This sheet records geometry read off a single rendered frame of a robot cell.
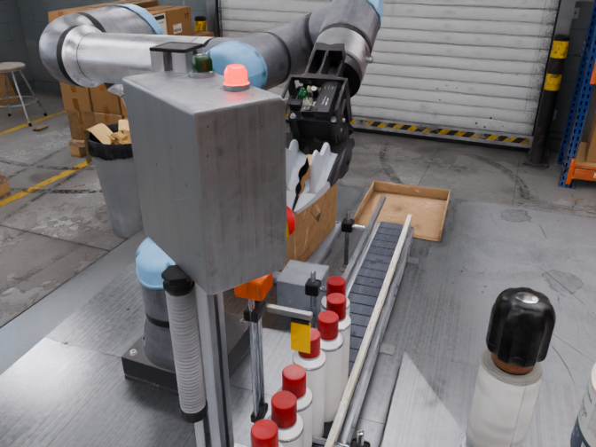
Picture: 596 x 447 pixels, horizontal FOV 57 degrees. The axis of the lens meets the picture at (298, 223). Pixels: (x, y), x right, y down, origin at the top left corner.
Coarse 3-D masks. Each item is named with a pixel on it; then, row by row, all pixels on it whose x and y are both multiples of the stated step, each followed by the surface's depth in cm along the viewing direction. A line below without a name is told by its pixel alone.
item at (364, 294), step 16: (384, 224) 157; (400, 224) 157; (384, 240) 149; (368, 256) 141; (384, 256) 141; (368, 272) 134; (384, 272) 134; (352, 288) 128; (368, 288) 128; (352, 304) 122; (368, 304) 122; (352, 320) 117; (368, 320) 117; (352, 336) 112; (352, 352) 108; (352, 368) 104
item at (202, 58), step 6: (198, 54) 57; (204, 54) 57; (192, 60) 57; (198, 60) 56; (204, 60) 57; (210, 60) 57; (192, 66) 57; (198, 66) 57; (204, 66) 57; (210, 66) 57; (192, 72) 57; (198, 72) 57; (204, 72) 57; (210, 72) 57
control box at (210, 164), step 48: (144, 96) 54; (192, 96) 50; (240, 96) 50; (144, 144) 58; (192, 144) 48; (240, 144) 50; (144, 192) 62; (192, 192) 50; (240, 192) 52; (192, 240) 54; (240, 240) 54
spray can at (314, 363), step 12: (312, 336) 80; (312, 348) 80; (300, 360) 82; (312, 360) 81; (324, 360) 82; (312, 372) 81; (324, 372) 83; (312, 384) 82; (324, 384) 84; (324, 396) 86; (312, 408) 84; (324, 408) 87; (312, 420) 86; (324, 420) 89; (312, 432) 87
